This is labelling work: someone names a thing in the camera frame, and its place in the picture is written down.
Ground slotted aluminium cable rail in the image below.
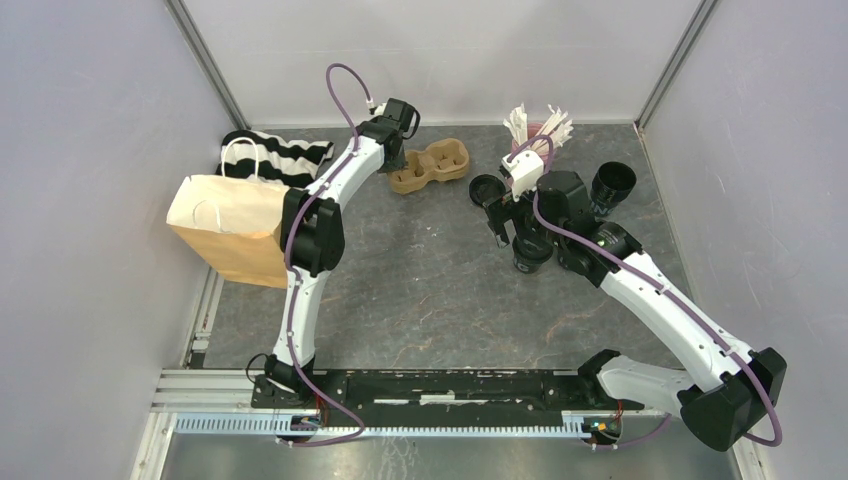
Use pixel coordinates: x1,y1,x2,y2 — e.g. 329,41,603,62
173,413,590,440

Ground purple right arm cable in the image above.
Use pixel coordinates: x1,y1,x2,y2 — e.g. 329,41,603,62
506,134,784,452

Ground brown paper bag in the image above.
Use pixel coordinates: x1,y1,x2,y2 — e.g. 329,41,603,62
166,175,289,289

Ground brown cardboard cup carrier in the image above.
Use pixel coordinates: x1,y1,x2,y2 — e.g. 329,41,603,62
387,138,471,195

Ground black white striped cloth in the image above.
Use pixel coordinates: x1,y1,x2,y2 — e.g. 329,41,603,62
215,130,335,188

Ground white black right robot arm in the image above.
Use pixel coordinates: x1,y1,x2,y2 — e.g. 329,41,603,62
469,171,787,451

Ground black paper coffee cup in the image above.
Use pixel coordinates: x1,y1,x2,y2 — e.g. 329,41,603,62
512,236,554,274

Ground black plastic cup lid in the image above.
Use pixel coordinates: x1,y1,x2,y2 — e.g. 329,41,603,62
468,174,506,207

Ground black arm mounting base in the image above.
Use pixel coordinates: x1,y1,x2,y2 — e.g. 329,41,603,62
250,369,643,428

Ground white wrapped stirrer sticks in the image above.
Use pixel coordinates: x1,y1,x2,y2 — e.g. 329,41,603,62
502,104,574,148

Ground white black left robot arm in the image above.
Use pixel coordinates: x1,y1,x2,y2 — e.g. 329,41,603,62
257,98,420,408

